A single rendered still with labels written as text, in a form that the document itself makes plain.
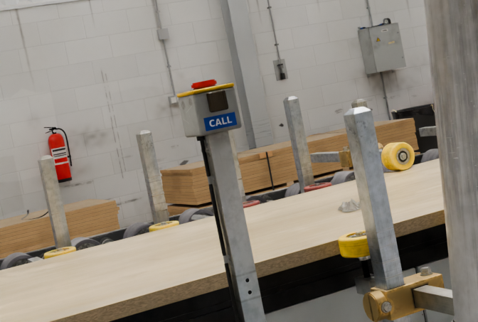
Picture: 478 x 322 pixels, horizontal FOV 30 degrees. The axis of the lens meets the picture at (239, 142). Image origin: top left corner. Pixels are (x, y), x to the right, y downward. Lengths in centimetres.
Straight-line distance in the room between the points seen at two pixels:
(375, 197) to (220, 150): 29
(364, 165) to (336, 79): 844
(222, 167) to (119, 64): 756
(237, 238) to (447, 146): 47
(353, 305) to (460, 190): 77
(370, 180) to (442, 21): 53
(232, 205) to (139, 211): 754
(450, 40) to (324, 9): 896
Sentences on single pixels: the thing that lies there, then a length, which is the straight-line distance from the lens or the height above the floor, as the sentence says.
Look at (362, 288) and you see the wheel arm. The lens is 167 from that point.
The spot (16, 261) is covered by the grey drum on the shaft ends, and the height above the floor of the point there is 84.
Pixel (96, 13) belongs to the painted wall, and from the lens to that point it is 891.
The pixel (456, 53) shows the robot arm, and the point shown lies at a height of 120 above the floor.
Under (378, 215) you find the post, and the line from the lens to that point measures 149.
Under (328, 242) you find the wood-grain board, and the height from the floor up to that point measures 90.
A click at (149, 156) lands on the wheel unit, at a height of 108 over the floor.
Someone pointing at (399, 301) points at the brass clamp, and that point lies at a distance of 152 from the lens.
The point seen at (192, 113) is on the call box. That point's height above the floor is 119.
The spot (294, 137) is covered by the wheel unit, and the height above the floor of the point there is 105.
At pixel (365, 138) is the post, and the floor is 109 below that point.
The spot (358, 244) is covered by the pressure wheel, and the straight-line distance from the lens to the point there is 162.
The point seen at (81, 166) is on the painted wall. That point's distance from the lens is 873.
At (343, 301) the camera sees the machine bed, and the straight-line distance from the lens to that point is 173.
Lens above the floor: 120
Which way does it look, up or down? 3 degrees down
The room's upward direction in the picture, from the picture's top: 11 degrees counter-clockwise
